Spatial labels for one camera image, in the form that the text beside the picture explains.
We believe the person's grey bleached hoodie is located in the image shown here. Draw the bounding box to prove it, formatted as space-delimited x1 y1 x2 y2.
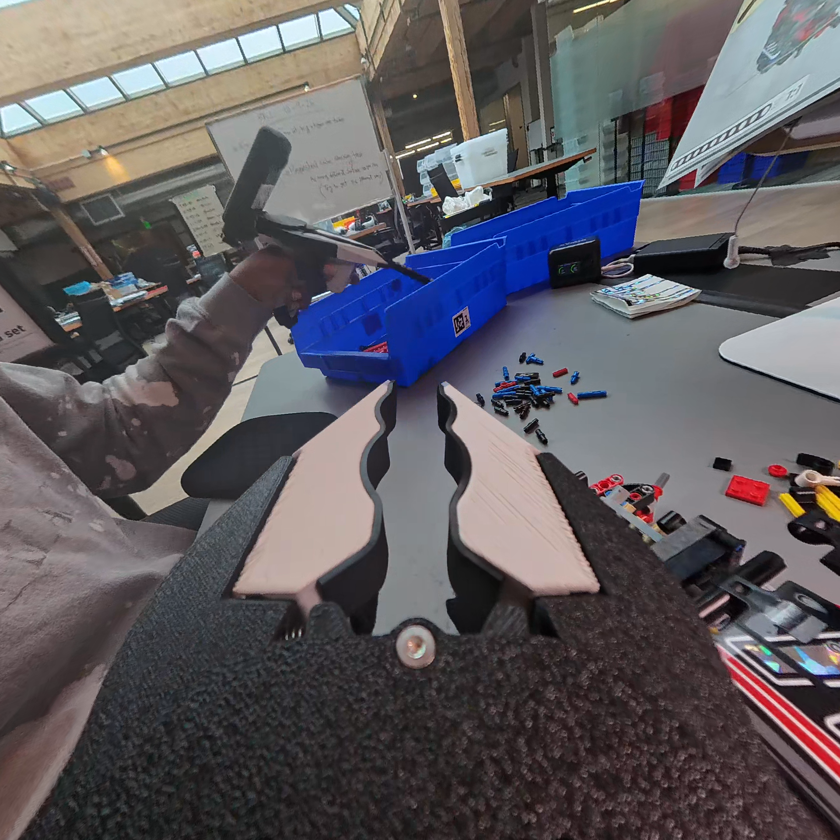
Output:
0 361 198 840

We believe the blue storage bin with tag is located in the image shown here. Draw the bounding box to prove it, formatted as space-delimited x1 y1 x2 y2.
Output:
290 239 509 388

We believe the black power cable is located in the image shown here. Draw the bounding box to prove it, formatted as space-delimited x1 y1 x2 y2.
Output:
731 241 840 266

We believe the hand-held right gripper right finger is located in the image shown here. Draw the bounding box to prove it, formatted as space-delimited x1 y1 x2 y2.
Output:
436 382 602 598

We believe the small whiteboard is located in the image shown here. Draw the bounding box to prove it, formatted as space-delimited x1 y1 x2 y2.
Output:
172 185 228 258

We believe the grey desk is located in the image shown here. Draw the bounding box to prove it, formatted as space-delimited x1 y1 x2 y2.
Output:
197 259 840 637

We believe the brick-built toy race car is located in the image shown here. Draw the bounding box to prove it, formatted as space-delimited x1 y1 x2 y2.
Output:
587 471 840 828

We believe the black desk mat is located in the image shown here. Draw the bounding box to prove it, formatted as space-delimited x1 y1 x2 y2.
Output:
630 259 840 317

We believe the black power adapter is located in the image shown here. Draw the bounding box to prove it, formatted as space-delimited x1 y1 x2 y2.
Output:
633 233 734 275

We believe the holographic sticker sheet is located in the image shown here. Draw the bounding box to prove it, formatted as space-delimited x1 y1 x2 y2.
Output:
589 274 703 320

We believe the black charger with green lights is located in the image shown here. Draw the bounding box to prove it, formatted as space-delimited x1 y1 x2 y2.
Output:
548 236 602 290

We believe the pile of small coloured bricks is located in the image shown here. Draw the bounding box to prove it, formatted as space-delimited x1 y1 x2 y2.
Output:
712 451 840 549

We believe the person's left hand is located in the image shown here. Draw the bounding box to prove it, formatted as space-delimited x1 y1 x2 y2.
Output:
231 247 312 317

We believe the building instruction booklet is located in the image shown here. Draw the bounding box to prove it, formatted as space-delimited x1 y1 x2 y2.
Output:
658 0 840 191

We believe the person's left forearm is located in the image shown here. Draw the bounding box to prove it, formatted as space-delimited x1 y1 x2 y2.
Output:
66 272 290 496

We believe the pile of small connector pins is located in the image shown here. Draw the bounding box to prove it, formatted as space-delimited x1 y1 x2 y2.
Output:
474 353 608 445

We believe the large whiteboard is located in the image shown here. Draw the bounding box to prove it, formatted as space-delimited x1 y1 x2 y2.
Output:
206 79 395 227

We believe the white book stand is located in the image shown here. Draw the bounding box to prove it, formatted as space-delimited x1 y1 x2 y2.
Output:
718 298 840 401

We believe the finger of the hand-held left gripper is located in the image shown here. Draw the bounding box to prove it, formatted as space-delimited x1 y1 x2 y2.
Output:
314 226 434 286

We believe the long blue storage bin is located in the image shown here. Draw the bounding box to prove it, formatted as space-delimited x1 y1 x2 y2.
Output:
449 180 645 298

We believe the white plastic storage box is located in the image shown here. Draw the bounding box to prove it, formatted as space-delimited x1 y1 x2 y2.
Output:
451 128 511 189

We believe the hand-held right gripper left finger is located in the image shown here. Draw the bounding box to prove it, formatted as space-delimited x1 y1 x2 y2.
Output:
233 381 399 599

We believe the thin grey tether cable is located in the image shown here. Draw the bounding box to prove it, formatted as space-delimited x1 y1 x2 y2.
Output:
724 121 809 270

